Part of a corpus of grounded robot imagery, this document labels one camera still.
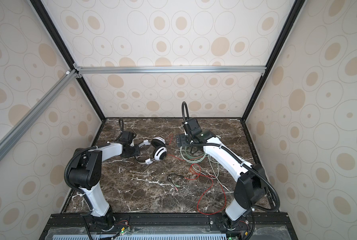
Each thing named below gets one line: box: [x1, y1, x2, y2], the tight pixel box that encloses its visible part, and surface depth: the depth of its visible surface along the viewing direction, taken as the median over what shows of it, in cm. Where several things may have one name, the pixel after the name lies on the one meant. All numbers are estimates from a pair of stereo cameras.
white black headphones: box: [135, 136, 168, 165], surface depth 94 cm
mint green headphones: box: [180, 146, 207, 163], surface depth 97 cm
